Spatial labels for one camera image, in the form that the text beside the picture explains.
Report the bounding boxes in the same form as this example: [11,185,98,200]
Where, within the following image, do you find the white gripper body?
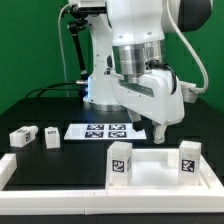
[111,70,185,125]

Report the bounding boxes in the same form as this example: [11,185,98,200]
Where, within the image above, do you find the white tag sheet with markers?
[64,123,146,140]

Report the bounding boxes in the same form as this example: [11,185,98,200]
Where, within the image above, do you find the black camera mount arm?
[68,19,88,80]

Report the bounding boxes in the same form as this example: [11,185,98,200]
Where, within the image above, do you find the white U-shaped obstacle fence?
[0,154,224,215]

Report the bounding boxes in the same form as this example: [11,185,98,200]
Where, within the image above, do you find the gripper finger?
[129,111,143,132]
[153,123,166,144]

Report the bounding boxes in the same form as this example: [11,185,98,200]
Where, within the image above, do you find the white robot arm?
[68,0,213,144]

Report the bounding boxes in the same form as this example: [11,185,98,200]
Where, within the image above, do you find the black cables at base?
[24,79,90,99]

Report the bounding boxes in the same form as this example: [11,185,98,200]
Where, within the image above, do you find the grey cable hanging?
[57,3,72,98]

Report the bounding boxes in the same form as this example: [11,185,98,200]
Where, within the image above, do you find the camera on top mount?
[68,0,106,14]

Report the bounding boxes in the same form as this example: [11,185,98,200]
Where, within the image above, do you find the white square table top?
[105,149,217,189]

